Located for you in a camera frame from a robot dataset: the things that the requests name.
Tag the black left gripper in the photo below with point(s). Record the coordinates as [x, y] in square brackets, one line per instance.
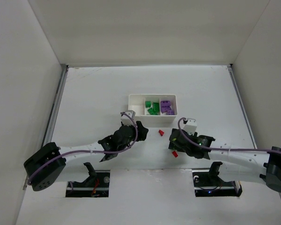
[136, 131]

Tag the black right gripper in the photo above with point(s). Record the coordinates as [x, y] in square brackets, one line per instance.
[178, 141]

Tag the large purple arch lego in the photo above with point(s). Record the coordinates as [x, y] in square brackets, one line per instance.
[165, 106]

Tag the long green lego plate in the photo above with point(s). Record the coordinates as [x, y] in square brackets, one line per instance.
[152, 112]

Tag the green square lego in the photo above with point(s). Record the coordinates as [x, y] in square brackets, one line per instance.
[147, 104]
[156, 106]

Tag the small purple curved lego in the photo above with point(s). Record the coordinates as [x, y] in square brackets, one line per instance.
[170, 112]

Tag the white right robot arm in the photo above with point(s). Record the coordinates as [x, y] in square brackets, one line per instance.
[255, 166]

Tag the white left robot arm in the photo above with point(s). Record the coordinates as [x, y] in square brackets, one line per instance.
[52, 163]

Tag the small red lego lower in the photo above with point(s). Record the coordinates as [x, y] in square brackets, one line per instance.
[174, 154]

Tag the white divided plastic container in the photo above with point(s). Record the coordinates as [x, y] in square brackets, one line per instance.
[136, 102]

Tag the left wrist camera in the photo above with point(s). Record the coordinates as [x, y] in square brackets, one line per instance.
[127, 117]

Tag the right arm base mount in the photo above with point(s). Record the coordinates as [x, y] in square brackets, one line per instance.
[207, 183]

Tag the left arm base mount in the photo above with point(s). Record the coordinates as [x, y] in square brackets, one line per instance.
[96, 185]

